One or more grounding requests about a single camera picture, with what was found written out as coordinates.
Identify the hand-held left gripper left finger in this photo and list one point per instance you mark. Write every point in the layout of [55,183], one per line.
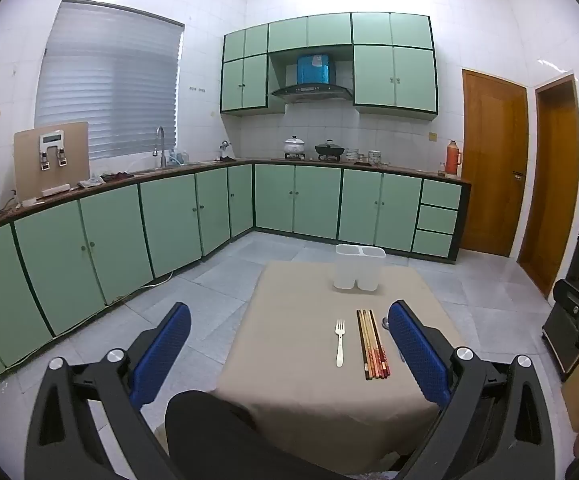
[162,355]

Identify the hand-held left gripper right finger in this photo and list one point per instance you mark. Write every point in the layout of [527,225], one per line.
[419,355]

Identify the metal spoon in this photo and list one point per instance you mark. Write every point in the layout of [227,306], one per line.
[385,323]

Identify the row of mixed chopsticks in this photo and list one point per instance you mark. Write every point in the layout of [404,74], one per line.
[372,345]

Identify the white plastic utensil holder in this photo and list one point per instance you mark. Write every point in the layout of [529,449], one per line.
[359,270]

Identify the plain wooden door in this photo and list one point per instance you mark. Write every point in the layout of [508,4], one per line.
[554,185]

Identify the beige tablecloth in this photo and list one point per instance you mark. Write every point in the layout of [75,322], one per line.
[294,350]

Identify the red thermos flask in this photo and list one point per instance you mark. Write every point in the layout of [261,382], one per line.
[452,160]

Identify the dark red cloth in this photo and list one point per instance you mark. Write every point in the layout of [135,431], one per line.
[118,176]

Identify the white cloth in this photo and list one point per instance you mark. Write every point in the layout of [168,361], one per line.
[91,181]

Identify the green kitchen base cabinets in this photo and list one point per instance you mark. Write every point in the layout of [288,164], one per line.
[314,200]

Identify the bottles beside faucet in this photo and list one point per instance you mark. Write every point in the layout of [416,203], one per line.
[179,157]

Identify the metal kitchen faucet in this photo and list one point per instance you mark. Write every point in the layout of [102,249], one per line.
[162,152]

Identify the black lidded wok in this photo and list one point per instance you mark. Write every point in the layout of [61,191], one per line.
[329,149]

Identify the brown board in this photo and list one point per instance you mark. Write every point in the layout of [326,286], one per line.
[26,170]

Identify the white lidded pot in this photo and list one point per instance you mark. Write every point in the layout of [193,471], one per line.
[294,146]

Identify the white window blind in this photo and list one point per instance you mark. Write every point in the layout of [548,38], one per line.
[109,85]

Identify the black range hood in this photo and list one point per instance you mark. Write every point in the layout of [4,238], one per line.
[312,93]

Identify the blue wrapped hood chimney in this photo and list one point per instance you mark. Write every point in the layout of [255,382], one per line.
[313,67]

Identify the white wall-mount device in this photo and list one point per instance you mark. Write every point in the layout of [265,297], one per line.
[51,139]

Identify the green wall cabinets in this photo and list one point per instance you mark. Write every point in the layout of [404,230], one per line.
[409,80]

